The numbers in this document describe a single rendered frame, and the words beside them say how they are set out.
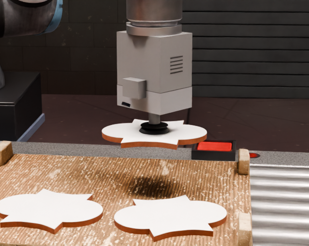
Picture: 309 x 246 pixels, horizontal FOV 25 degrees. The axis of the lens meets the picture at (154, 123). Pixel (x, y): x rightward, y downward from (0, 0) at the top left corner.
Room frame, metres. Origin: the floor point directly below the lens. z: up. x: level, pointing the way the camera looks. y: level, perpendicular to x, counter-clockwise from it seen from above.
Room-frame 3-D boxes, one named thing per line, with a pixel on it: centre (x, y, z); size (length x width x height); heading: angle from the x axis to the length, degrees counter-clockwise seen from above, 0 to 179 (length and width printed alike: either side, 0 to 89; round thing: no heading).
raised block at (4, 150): (1.11, 0.25, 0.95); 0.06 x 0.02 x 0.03; 173
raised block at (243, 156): (1.06, -0.14, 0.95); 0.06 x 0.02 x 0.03; 173
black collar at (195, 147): (1.21, -0.11, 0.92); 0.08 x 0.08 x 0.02; 83
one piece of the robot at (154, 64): (0.96, 0.01, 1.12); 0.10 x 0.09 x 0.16; 136
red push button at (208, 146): (1.21, -0.11, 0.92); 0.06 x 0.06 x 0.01; 83
